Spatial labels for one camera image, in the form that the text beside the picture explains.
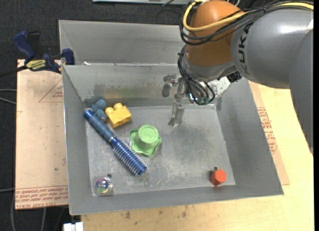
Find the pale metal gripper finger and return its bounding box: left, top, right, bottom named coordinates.
left=167, top=103, right=179, bottom=127
left=173, top=105, right=185, bottom=127

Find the green flower-shaped cup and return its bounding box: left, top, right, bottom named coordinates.
left=129, top=124, right=162, bottom=158

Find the grey metal bin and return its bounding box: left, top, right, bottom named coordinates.
left=58, top=19, right=285, bottom=216

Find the yellow toy building block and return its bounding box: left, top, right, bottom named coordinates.
left=104, top=102, right=132, bottom=129

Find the blue round hairbrush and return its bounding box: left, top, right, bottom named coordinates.
left=83, top=109, right=148, bottom=176

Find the red-orange hexagonal block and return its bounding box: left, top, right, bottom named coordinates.
left=209, top=169, right=227, bottom=187

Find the teal toy animal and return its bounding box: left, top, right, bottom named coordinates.
left=91, top=98, right=109, bottom=121

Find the iridescent clear glass ball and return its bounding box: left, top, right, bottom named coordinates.
left=94, top=176, right=114, bottom=197

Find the brown cardboard board, red print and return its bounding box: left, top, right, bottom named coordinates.
left=14, top=59, right=291, bottom=211

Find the black cylinder on white bracket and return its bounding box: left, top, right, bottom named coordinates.
left=208, top=71, right=243, bottom=98

